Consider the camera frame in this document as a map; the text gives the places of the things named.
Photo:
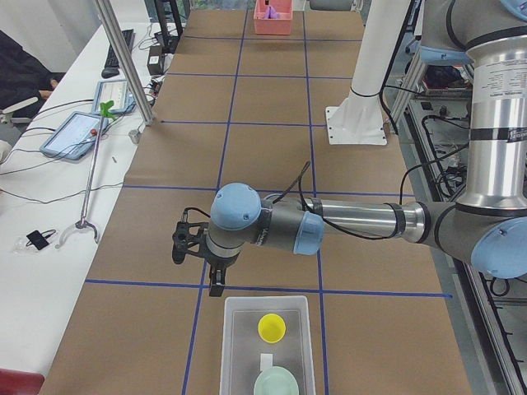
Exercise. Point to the clear plastic bin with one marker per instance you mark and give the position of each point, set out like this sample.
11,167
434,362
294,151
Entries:
246,355

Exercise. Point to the yellow plastic cup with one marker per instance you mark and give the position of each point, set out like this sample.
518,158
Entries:
272,328

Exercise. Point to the pink plastic tray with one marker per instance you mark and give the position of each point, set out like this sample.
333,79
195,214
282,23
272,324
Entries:
281,26

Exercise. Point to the small metal cylinder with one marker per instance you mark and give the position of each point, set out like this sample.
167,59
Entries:
134,136

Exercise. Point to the aluminium frame post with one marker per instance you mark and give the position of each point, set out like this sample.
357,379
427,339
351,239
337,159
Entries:
123,53

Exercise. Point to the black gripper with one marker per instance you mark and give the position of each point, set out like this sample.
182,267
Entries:
219,264

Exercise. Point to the black power adapter box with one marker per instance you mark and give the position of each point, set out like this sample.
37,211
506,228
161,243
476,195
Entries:
155,61

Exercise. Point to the red object at corner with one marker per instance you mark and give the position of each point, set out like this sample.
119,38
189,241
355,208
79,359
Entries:
15,382

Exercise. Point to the black computer mouse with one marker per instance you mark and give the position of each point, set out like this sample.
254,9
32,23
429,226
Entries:
109,72

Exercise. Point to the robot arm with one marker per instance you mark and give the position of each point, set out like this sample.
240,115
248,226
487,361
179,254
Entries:
484,227

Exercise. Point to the small black gadget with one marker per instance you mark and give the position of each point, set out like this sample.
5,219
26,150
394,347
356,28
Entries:
39,240

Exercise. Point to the white camera stand base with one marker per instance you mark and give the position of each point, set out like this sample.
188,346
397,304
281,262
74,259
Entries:
359,119

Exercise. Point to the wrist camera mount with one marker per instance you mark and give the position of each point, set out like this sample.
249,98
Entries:
189,237

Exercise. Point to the lower teach pendant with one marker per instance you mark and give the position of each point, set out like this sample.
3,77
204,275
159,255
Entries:
74,137

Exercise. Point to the green plastic clamp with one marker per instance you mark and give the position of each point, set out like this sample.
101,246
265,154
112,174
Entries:
105,109

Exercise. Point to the metal reacher grabber tool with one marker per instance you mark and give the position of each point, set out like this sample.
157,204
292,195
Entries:
83,225

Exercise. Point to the green plastic bowl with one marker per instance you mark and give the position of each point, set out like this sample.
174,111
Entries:
276,381

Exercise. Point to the purple microfiber cloth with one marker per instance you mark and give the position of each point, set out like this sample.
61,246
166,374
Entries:
270,12

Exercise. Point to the upper teach pendant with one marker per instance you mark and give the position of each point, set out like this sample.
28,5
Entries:
118,92

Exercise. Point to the teach pendant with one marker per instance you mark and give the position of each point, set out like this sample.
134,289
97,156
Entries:
118,92
74,137

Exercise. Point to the person in black clothes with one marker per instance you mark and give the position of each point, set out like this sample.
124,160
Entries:
24,76

